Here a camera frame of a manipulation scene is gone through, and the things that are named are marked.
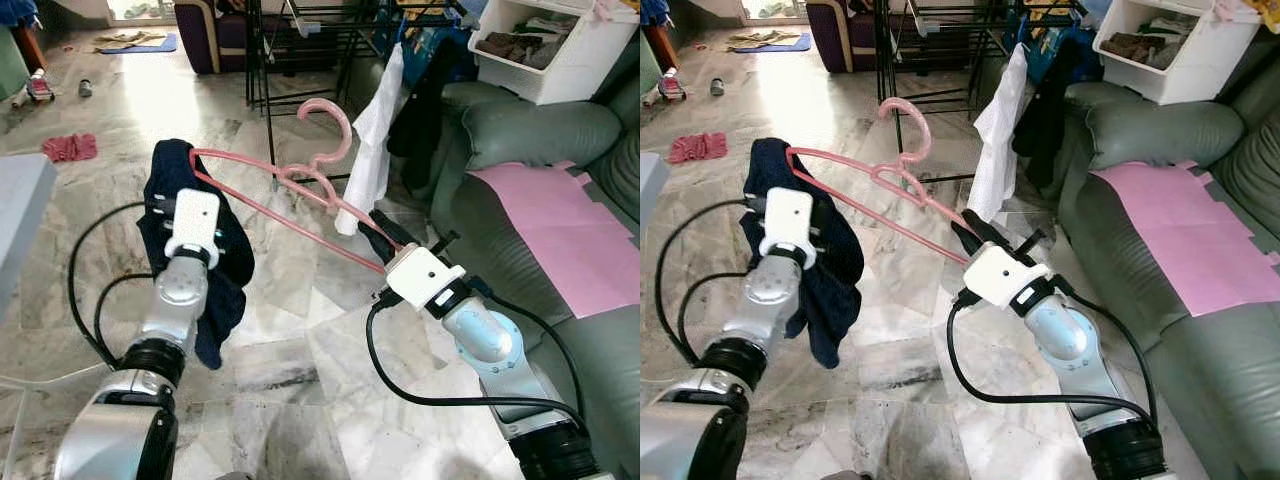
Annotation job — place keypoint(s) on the dark red rag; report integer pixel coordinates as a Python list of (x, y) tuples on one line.
[(70, 148), (697, 148)]

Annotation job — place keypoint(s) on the pink plastic hanger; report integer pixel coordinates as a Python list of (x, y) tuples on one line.
[(347, 130), (925, 130)]

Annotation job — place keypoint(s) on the yellow towel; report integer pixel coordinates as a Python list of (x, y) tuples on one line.
[(415, 10), (1045, 10)]

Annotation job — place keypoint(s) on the black metal drying rack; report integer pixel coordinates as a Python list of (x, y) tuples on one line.
[(930, 45), (310, 45)]

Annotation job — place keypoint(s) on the brown folded clothes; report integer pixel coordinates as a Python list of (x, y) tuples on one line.
[(510, 48), (1135, 48)]

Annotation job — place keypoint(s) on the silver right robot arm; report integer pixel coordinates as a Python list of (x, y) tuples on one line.
[(480, 335), (1060, 335)]

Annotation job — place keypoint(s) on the navy garment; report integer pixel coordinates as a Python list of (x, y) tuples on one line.
[(225, 290), (835, 290)]

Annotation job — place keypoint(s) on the green armchair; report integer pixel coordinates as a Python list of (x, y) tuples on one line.
[(646, 60), (10, 65)]

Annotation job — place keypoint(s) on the blue bordered floor mat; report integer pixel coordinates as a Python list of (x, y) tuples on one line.
[(140, 45), (770, 43)]

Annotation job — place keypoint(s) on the white t-shirt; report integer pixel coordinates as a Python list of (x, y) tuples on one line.
[(372, 150), (1000, 140)]

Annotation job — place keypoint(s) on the pink foam mat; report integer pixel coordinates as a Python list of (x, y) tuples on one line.
[(570, 230), (1180, 230)]

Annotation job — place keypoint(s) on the white plastic storage box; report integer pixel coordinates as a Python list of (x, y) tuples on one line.
[(570, 80), (1190, 85)]

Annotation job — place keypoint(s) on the light grey folding table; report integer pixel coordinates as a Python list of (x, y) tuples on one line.
[(650, 185), (20, 210)]

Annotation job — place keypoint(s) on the green leather sofa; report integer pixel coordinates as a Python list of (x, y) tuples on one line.
[(1165, 130), (540, 130)]

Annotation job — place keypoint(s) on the child in blue shorts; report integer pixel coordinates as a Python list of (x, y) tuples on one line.
[(662, 50), (28, 50)]

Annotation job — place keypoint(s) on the black garment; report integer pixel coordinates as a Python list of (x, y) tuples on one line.
[(1045, 120), (425, 120)]

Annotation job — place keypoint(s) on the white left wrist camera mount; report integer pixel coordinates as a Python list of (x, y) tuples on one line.
[(193, 220), (788, 225)]

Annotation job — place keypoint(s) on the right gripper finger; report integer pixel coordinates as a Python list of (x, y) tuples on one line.
[(970, 243), (382, 238), (398, 228), (985, 233)]

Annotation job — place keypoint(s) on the blue printed garment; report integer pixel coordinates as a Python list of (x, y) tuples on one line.
[(1065, 45), (440, 50)]

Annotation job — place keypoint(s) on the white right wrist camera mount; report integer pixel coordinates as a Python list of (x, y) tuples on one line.
[(1005, 278), (425, 280)]

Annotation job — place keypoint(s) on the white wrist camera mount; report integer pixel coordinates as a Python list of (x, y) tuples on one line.
[(1005, 278), (193, 220), (788, 225), (425, 280)]

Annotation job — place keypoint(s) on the purple armchair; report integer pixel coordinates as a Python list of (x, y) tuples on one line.
[(205, 45), (840, 45)]

